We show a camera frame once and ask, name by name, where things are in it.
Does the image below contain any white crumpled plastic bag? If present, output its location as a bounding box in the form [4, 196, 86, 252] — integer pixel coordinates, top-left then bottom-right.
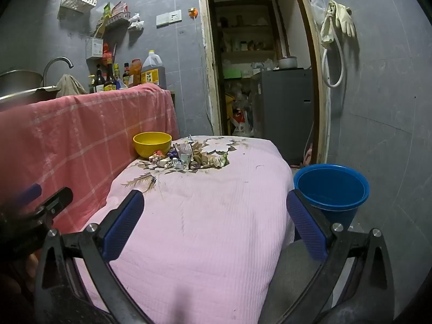
[128, 12, 145, 31]

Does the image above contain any large cooking oil jug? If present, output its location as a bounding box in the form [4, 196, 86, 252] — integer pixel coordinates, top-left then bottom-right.
[140, 50, 168, 90]

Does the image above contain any white plastic wall basket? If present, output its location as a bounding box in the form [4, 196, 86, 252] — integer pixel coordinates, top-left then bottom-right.
[60, 0, 98, 15]

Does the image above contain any wooden door frame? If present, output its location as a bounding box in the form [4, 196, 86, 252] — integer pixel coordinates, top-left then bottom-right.
[196, 0, 330, 167]

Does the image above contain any grey refrigerator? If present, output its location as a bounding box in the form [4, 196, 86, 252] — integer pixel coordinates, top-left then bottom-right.
[250, 68, 314, 166]

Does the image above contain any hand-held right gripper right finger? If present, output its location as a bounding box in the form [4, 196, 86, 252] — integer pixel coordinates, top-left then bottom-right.
[286, 189, 395, 324]

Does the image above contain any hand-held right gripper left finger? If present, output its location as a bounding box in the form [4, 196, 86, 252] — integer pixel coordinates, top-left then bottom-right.
[34, 190, 149, 324]

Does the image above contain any pink floral quilt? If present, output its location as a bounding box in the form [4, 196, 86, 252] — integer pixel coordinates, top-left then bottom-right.
[72, 136, 296, 324]

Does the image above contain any wall rack with packets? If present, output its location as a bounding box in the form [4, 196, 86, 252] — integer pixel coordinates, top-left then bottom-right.
[100, 2, 131, 30]

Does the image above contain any beige rag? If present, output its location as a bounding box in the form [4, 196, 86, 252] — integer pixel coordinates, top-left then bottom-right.
[55, 73, 89, 97]

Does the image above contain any wooden storage shelf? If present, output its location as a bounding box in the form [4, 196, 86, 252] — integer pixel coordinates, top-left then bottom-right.
[212, 0, 287, 75]

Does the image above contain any white cooking pot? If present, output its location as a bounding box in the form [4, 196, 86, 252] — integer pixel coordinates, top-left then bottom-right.
[278, 56, 298, 70]

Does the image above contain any orange sauce bottle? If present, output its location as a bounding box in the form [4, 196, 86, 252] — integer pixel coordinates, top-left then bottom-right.
[130, 59, 143, 87]

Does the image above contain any pile of wrappers and scraps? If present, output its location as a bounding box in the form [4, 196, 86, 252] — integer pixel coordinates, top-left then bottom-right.
[148, 134, 231, 171]

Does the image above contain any yellow bowl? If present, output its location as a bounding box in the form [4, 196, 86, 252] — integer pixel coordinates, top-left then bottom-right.
[133, 131, 173, 159]

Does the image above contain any blue plastic bucket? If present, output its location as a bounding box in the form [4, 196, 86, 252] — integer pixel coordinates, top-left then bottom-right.
[293, 164, 370, 231]

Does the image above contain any white wall switch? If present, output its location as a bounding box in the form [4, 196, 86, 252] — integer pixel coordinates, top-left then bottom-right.
[156, 9, 182, 28]

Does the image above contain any pink plaid cloth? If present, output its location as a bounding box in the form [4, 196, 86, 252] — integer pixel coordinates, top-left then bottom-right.
[0, 83, 179, 234]

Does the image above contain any cream rubber glove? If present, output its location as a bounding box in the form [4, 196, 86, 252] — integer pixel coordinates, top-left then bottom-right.
[319, 0, 338, 49]
[333, 2, 356, 38]

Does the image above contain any white hose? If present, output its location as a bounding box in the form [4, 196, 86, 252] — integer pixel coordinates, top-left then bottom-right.
[322, 23, 345, 88]

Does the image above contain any metal faucet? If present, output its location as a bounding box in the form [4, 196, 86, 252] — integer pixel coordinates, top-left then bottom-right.
[42, 57, 74, 87]

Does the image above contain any metal utensil holder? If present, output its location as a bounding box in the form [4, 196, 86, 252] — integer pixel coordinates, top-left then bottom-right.
[86, 36, 104, 60]

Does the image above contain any white printed plastic bag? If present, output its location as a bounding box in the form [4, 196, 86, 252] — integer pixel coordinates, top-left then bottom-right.
[231, 107, 254, 138]

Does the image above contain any metal basin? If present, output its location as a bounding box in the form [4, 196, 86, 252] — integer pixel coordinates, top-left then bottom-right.
[0, 70, 44, 99]

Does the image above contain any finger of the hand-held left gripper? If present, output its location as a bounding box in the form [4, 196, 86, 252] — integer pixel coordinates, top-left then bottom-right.
[7, 184, 43, 210]
[30, 187, 74, 224]

